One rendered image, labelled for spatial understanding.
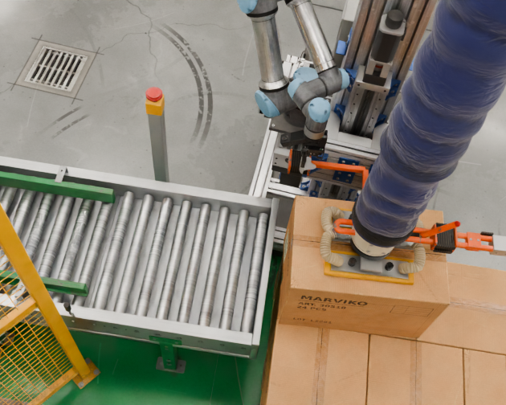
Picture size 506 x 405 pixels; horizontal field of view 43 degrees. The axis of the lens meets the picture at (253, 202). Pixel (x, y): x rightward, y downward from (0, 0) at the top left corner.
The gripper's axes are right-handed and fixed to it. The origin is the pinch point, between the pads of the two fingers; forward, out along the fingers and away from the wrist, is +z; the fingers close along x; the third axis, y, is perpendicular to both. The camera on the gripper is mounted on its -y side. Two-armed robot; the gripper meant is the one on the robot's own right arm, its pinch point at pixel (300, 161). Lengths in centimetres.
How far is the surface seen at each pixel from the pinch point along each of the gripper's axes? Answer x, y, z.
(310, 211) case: -13.8, 6.3, 13.4
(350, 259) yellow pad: -35.5, 21.4, 8.2
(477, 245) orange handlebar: -29, 66, -1
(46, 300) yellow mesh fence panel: -63, -85, 8
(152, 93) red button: 28, -63, 3
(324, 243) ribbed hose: -31.8, 11.0, 4.2
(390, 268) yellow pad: -37, 36, 9
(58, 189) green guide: 3, -104, 46
